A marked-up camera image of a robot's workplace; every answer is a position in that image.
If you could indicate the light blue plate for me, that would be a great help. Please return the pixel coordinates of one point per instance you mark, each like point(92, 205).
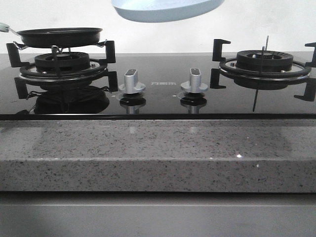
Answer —
point(157, 11)

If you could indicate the black frying pan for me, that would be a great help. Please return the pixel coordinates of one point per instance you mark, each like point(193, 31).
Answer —
point(61, 37)

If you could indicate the black glass stove top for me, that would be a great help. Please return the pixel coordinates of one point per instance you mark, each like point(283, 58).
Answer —
point(163, 98)

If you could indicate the silver left stove knob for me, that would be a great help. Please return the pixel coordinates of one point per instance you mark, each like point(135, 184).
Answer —
point(131, 83)

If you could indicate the silver stove knob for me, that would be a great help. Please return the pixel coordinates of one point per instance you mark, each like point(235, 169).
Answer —
point(131, 83)
point(194, 84)

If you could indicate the silver right stove knob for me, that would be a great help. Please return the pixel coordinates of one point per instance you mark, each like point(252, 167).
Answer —
point(194, 84)

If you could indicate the black left pan support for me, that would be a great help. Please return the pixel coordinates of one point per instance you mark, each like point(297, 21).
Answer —
point(28, 72)

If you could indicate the black right burner head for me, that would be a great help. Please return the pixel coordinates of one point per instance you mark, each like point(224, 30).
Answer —
point(253, 58)

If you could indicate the black burner head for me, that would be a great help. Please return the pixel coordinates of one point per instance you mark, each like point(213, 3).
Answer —
point(253, 58)
point(68, 62)

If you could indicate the black left burner head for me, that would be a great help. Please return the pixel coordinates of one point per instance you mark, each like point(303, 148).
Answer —
point(68, 62)

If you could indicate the grey cabinet front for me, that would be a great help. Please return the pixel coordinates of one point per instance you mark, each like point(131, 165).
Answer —
point(26, 214)

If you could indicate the chrome wire pan stand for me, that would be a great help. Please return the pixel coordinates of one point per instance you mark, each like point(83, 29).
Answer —
point(21, 46)

